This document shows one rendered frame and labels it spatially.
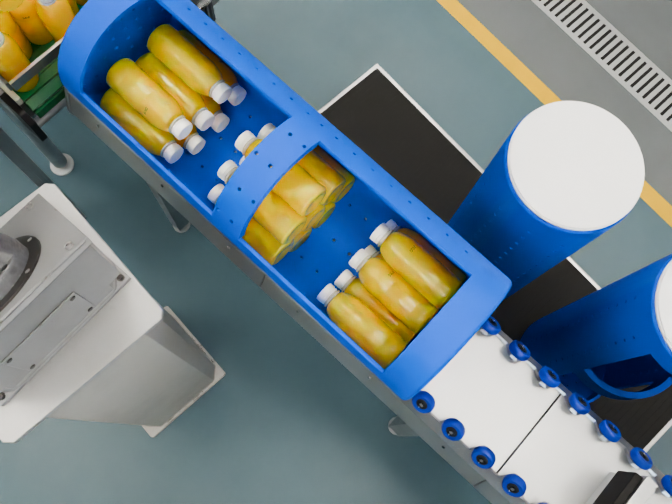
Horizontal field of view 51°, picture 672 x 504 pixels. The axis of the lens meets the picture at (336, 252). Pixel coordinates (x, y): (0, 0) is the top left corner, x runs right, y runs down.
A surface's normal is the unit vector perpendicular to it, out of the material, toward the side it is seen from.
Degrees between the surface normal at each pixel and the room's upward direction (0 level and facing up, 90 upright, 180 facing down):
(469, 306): 9
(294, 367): 0
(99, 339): 0
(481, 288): 25
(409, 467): 0
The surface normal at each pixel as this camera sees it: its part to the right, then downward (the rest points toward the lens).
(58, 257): -0.49, -0.64
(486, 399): 0.05, -0.25
